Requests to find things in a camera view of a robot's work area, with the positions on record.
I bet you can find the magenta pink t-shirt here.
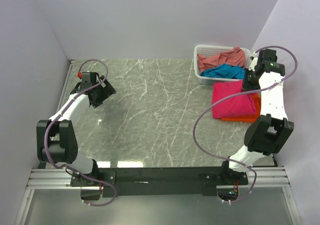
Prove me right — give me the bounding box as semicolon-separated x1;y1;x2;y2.
211;80;256;119

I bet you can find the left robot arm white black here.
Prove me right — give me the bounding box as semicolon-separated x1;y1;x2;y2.
36;71;116;186

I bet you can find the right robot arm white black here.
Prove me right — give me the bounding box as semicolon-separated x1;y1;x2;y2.
219;46;294;185

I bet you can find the salmon pink t-shirt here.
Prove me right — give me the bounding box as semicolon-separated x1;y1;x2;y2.
197;47;246;72

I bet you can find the folded orange t-shirt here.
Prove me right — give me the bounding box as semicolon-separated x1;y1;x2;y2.
220;93;261;123

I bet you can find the blue t-shirt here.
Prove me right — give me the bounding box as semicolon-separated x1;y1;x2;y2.
200;63;245;80

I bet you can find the white plastic laundry basket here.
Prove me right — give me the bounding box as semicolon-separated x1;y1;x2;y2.
193;45;238;85

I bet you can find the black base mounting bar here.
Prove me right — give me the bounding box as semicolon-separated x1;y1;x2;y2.
67;166;248;198

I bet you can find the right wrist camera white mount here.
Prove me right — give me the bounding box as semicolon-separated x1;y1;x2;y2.
248;51;258;71

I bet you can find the aluminium frame rail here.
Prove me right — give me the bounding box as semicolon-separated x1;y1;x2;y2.
15;166;303;225

